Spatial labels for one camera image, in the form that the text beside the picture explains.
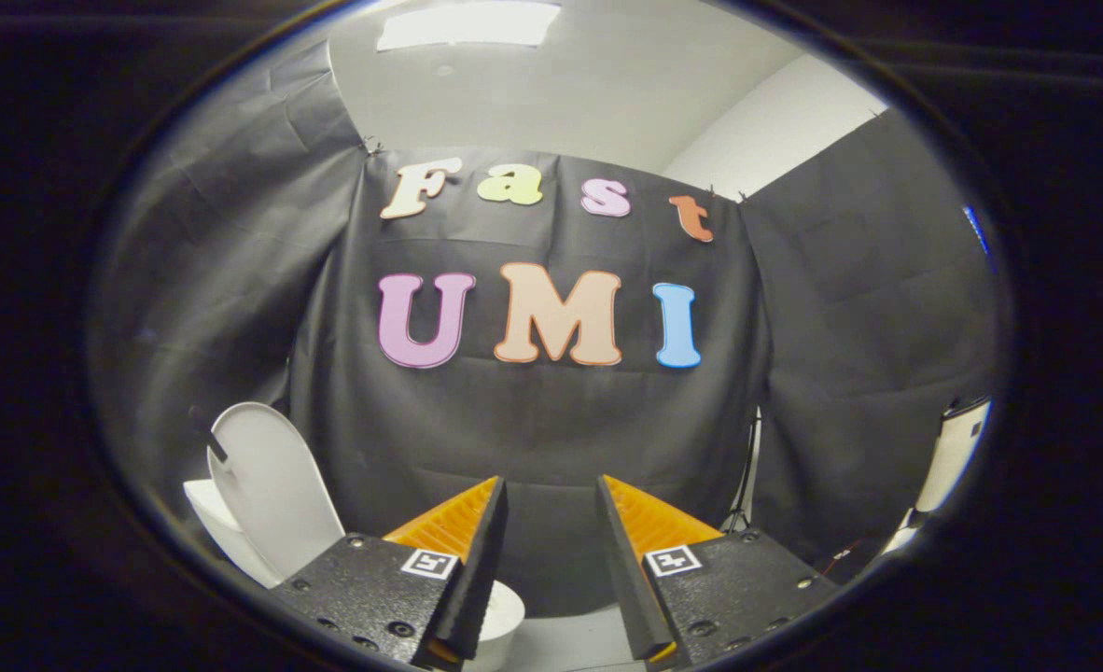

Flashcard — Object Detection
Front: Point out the black backdrop cloth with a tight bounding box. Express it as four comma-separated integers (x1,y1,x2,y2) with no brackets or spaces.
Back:
90,37,1008,619

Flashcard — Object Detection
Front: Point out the tall white appliance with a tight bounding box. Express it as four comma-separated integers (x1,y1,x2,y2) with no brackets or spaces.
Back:
914,396,994,516

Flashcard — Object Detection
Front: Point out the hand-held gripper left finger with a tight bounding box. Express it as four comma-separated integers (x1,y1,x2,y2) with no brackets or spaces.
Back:
270,476,510,671

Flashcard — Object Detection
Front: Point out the white toilet lid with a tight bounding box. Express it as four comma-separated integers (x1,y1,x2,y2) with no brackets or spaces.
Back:
202,401,348,581

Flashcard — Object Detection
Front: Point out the white toilet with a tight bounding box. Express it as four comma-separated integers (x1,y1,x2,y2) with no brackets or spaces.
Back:
183,479,527,672

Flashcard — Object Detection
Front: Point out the black tripod stand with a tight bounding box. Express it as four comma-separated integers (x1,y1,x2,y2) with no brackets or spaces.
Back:
722,406,763,535

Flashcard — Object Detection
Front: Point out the red cable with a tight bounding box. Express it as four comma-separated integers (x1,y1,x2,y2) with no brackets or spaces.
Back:
811,536,877,581

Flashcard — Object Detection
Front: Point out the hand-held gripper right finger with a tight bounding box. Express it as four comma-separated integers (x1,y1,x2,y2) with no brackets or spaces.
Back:
596,474,842,668

